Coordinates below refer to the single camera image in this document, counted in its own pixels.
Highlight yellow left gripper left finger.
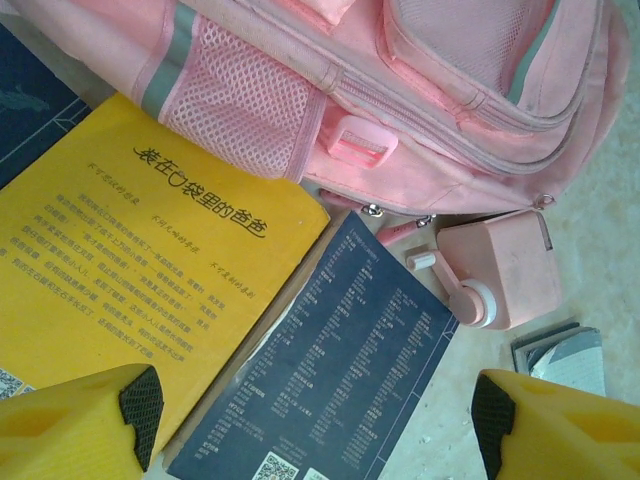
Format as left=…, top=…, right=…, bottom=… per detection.
left=0, top=363, right=165, bottom=480

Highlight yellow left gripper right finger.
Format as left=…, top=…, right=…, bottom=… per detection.
left=472, top=368, right=640, bottom=480

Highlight grey blue notebook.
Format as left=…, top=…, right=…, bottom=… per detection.
left=509, top=322, right=607, bottom=401

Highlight pink crank pencil sharpener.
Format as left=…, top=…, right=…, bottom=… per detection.
left=405, top=209, right=564, bottom=332

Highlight yellow paperback book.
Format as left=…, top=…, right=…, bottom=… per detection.
left=0, top=92, right=331, bottom=451

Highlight dark blue book white text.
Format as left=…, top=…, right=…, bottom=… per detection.
left=164, top=209, right=459, bottom=480

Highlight dark blue book cream label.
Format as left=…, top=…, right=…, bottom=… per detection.
left=0, top=22, right=96, bottom=189

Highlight pink school backpack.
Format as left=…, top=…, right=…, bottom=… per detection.
left=7, top=0, right=631, bottom=246

